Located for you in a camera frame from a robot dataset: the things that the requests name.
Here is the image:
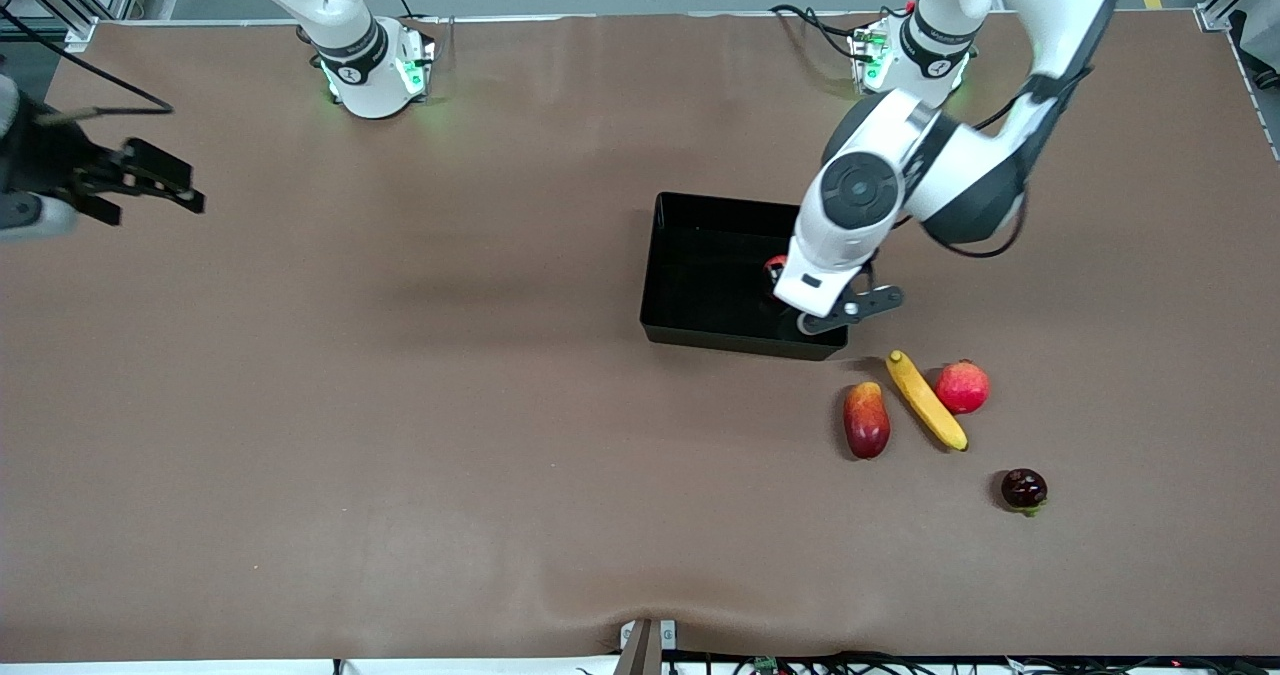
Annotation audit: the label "silver table edge bracket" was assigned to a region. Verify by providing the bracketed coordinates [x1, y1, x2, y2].
[615, 617, 679, 675]

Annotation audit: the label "brown table cover mat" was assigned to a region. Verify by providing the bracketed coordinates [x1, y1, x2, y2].
[0, 10, 1280, 662]

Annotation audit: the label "dark purple mangosteen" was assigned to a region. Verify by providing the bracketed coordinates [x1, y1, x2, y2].
[1001, 468, 1049, 517]

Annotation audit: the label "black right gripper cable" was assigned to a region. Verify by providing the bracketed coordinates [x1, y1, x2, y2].
[0, 5, 174, 126]

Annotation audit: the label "black left arm base cables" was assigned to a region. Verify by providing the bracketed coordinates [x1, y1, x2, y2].
[768, 3, 863, 61]

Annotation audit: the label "yellow banana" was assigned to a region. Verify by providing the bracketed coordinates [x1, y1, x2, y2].
[885, 350, 970, 452]

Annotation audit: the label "red pomegranate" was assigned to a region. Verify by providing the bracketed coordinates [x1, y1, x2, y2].
[935, 359, 991, 415]

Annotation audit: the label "red yellow mango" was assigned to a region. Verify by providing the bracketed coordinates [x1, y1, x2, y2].
[843, 381, 891, 460]

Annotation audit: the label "black plastic box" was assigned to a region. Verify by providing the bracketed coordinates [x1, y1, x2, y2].
[639, 191, 851, 362]

